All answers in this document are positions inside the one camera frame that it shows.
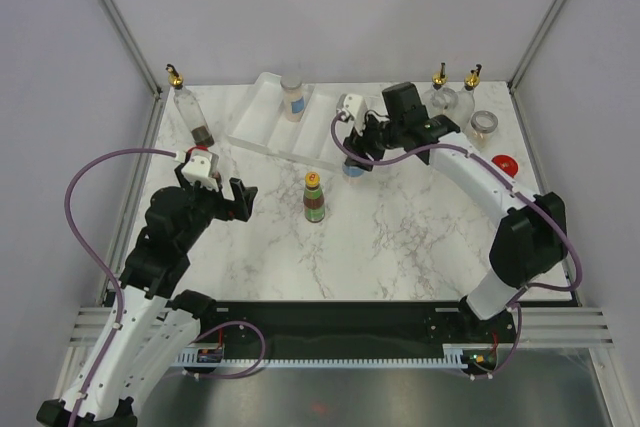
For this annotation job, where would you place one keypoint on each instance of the aluminium frame post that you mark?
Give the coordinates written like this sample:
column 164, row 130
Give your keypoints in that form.
column 118, row 23
column 550, row 17

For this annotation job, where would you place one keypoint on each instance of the right aluminium frame post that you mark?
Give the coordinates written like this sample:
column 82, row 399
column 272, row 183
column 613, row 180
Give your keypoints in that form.
column 550, row 17

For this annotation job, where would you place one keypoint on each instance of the blue label spice jar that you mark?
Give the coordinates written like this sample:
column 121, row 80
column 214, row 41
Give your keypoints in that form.
column 352, row 172

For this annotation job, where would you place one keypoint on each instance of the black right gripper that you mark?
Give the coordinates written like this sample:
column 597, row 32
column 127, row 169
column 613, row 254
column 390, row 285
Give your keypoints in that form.
column 357, row 144

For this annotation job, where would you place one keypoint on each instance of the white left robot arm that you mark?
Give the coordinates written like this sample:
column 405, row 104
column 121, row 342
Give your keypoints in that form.
column 149, row 324

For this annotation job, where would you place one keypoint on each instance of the blue label seasoning jar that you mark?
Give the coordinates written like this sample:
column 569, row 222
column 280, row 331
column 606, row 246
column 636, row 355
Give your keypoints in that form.
column 293, row 97

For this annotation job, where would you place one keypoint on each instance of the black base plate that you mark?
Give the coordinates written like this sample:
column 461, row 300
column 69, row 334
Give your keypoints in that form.
column 361, row 330

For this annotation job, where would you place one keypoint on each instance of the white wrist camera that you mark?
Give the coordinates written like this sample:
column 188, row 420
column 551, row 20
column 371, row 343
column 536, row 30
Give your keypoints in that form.
column 352, row 108
column 211, row 183

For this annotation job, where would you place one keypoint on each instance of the red lid jar right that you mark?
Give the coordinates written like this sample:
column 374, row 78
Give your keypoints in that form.
column 507, row 164

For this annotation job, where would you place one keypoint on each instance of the red lid sauce jar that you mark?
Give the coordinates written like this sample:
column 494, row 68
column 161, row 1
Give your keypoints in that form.
column 201, row 163

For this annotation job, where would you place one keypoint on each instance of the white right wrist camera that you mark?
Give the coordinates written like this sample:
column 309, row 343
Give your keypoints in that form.
column 352, row 108

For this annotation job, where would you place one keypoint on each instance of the left aluminium frame post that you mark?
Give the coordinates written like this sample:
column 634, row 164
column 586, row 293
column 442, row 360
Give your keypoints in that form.
column 118, row 23

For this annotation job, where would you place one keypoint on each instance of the white cable duct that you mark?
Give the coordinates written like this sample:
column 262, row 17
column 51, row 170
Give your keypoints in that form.
column 193, row 357

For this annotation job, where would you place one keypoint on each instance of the square clear glass bottle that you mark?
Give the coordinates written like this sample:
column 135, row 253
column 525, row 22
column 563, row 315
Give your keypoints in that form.
column 439, row 98

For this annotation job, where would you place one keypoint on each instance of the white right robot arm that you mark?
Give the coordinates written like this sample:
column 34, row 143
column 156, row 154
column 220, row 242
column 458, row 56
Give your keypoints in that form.
column 530, row 227

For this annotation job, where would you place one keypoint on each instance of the square dark sauce bottle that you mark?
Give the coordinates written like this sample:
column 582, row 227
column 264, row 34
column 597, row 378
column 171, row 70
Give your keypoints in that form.
column 465, row 106

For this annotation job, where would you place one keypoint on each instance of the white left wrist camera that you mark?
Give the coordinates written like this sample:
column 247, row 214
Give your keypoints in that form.
column 211, row 183

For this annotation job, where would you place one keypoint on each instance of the open glass jar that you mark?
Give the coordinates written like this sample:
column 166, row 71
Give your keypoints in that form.
column 483, row 124

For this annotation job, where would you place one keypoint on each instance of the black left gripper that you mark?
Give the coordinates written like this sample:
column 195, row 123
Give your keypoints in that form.
column 243, row 195

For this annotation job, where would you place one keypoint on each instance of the round glass oil bottle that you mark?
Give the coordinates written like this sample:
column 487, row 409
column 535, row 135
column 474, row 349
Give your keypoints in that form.
column 189, row 109

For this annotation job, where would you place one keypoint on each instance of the green label sauce bottle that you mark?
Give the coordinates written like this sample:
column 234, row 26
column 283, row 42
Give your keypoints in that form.
column 313, row 198

